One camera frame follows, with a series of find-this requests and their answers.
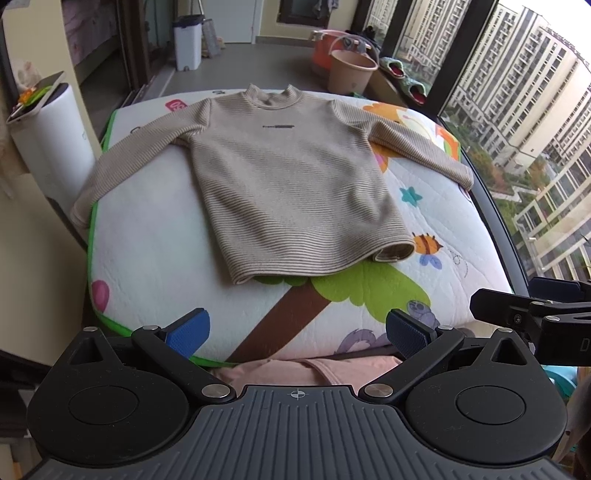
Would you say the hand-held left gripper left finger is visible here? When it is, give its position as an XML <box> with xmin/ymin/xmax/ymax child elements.
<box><xmin>69</xmin><ymin>308</ymin><xmax>237</xmax><ymax>401</ymax></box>

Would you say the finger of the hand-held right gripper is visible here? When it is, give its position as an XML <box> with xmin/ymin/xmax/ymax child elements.
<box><xmin>469</xmin><ymin>288</ymin><xmax>551</xmax><ymax>334</ymax></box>

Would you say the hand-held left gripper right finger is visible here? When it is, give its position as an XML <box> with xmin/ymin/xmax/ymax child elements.
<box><xmin>359</xmin><ymin>308</ymin><xmax>539</xmax><ymax>402</ymax></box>

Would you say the striped long-sleeve sweater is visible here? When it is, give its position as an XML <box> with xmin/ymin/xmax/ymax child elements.
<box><xmin>71</xmin><ymin>83</ymin><xmax>475</xmax><ymax>287</ymax></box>

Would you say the teal plastic object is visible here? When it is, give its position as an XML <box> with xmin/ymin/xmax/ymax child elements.
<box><xmin>544</xmin><ymin>366</ymin><xmax>579</xmax><ymax>408</ymax></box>

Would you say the cartoon printed play mat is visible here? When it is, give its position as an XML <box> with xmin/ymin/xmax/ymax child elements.
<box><xmin>88</xmin><ymin>85</ymin><xmax>515</xmax><ymax>367</ymax></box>

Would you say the pink clothing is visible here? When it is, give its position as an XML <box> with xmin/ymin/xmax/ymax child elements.
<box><xmin>216</xmin><ymin>354</ymin><xmax>403</xmax><ymax>389</ymax></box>

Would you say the white cylindrical air purifier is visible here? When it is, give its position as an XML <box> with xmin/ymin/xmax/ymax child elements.
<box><xmin>9</xmin><ymin>83</ymin><xmax>99</xmax><ymax>210</ymax></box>

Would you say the green knitted slipper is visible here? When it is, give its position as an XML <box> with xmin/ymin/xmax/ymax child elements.
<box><xmin>400</xmin><ymin>76</ymin><xmax>428</xmax><ymax>106</ymax></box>
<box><xmin>379</xmin><ymin>56</ymin><xmax>407</xmax><ymax>79</ymax></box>

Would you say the pink bucket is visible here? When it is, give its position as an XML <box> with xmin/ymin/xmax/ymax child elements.
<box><xmin>327</xmin><ymin>50</ymin><xmax>380</xmax><ymax>96</ymax></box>

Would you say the white flat box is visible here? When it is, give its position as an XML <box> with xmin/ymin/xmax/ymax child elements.
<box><xmin>6</xmin><ymin>71</ymin><xmax>65</xmax><ymax>125</ymax></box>

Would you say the orange and green toy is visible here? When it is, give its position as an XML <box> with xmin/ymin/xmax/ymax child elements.
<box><xmin>18</xmin><ymin>85</ymin><xmax>49</xmax><ymax>110</ymax></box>

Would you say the white lidded bin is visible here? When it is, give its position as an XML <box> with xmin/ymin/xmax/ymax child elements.
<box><xmin>173</xmin><ymin>14</ymin><xmax>205</xmax><ymax>72</ymax></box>

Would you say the flat mop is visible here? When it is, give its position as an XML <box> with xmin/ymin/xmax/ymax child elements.
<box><xmin>196</xmin><ymin>0</ymin><xmax>227</xmax><ymax>59</ymax></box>

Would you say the orange bucket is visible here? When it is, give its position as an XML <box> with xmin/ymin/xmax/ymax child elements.
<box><xmin>311</xmin><ymin>30</ymin><xmax>352</xmax><ymax>77</ymax></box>

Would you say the beige plush toy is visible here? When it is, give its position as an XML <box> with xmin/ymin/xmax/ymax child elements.
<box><xmin>16</xmin><ymin>60</ymin><xmax>40</xmax><ymax>90</ymax></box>

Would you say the white door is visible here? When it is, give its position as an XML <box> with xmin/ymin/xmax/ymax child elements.
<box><xmin>207</xmin><ymin>0</ymin><xmax>256</xmax><ymax>45</ymax></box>

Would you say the pink floral quilt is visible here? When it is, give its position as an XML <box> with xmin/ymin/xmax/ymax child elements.
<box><xmin>65</xmin><ymin>0</ymin><xmax>123</xmax><ymax>61</ymax></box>

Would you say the dark framed glass door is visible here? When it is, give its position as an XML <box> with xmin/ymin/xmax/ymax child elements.
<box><xmin>276</xmin><ymin>0</ymin><xmax>362</xmax><ymax>29</ymax></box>

